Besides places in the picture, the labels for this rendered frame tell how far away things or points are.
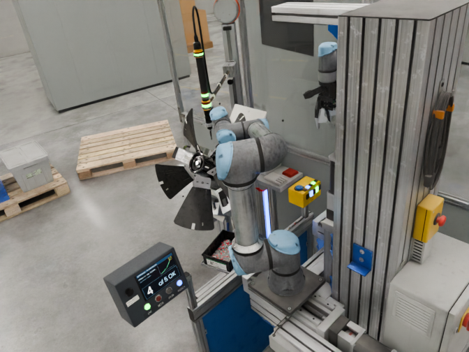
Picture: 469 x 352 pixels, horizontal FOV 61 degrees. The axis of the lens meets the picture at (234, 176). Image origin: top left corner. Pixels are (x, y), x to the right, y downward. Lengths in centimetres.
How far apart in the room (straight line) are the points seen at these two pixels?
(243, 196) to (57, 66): 629
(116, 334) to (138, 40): 563
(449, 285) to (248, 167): 73
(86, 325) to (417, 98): 269
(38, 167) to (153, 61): 374
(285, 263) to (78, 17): 634
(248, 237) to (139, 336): 172
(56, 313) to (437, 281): 269
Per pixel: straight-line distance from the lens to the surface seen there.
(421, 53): 109
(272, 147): 125
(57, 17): 730
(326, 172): 260
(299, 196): 210
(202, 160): 214
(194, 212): 216
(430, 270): 149
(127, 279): 149
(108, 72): 756
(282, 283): 157
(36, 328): 337
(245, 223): 137
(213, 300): 191
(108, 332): 309
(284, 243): 148
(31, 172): 475
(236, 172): 124
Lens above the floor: 223
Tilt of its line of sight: 31 degrees down
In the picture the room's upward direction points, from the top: 7 degrees counter-clockwise
